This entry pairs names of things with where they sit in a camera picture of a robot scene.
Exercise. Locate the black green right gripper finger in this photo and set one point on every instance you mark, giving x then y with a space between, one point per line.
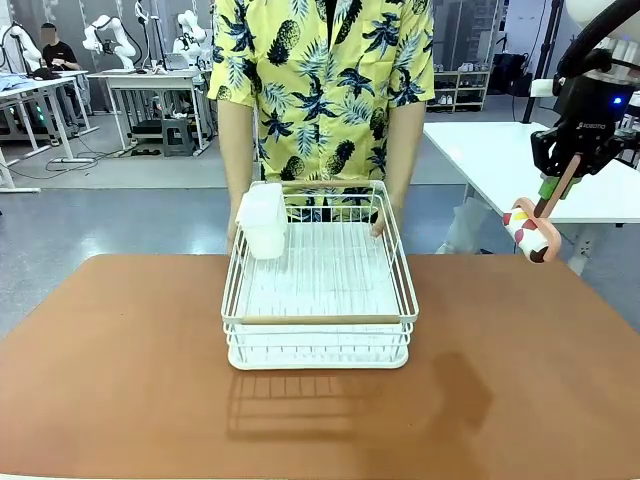
602 157
547 155

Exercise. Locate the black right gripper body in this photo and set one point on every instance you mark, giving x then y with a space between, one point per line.
592 112

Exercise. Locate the person's right forearm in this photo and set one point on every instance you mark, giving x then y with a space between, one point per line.
240 160

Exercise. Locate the person's left forearm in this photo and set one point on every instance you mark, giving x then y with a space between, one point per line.
405 155

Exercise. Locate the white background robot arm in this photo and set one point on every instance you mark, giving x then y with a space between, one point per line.
117 37
25 47
192 37

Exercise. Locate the person's left hand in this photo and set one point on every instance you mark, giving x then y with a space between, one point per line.
392 217

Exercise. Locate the person's right hand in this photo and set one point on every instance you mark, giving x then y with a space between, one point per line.
234 240

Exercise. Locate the large white side table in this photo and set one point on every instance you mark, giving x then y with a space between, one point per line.
490 160

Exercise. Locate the black tripod stand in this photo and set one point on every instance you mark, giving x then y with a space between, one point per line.
542 65

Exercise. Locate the black bag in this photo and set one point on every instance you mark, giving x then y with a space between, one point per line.
510 75

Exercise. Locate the white plastic bag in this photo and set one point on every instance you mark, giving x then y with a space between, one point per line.
470 230

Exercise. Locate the wooden shoe rack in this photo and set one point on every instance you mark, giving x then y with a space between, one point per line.
457 90

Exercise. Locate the person in pineapple shirt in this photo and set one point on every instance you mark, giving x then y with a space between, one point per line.
325 100

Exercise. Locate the white plastic utensil cup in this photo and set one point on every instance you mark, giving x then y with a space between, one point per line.
262 225

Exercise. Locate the grey plastic stool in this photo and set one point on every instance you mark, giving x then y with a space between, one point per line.
177 137

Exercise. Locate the white background work table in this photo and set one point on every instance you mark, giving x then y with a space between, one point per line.
150 77
30 92

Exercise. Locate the black lamp stand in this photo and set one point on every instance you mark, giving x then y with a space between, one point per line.
150 35

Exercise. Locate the seated man in black shirt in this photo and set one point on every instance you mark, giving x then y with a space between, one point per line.
60 55

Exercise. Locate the blue cloth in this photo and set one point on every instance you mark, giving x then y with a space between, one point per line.
15 81

